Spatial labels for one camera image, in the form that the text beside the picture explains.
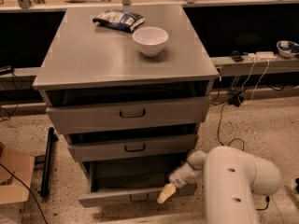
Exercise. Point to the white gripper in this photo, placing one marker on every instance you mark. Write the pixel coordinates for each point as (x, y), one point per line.
(179, 178)

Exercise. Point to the grey bottom drawer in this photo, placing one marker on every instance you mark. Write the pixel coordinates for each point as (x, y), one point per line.
(135, 180)

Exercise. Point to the grey drawer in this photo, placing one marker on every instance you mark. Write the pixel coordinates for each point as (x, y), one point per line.
(131, 148)
(135, 180)
(125, 116)

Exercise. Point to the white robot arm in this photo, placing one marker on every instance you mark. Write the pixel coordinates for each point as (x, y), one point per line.
(232, 178)

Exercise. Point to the grey middle drawer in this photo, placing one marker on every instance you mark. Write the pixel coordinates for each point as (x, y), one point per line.
(131, 148)

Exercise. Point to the grey top drawer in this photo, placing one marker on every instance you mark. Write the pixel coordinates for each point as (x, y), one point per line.
(125, 116)

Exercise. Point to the grey drawer cabinet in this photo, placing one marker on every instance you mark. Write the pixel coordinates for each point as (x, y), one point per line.
(84, 55)

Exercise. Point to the black power adapter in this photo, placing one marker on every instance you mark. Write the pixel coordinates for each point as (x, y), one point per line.
(236, 100)

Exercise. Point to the black bar on floor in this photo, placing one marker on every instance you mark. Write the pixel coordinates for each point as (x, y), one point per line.
(44, 192)

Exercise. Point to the black device on ledge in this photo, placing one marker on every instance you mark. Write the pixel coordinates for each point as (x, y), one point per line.
(236, 56)

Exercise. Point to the cardboard box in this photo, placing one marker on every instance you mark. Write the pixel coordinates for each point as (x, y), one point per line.
(16, 170)

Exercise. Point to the white power strip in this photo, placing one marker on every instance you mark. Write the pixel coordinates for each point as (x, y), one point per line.
(263, 55)

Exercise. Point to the blue white snack bag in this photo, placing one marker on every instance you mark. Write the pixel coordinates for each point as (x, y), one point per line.
(119, 20)

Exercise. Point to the blue white patterned bowl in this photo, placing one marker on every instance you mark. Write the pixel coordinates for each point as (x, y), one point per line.
(287, 49)

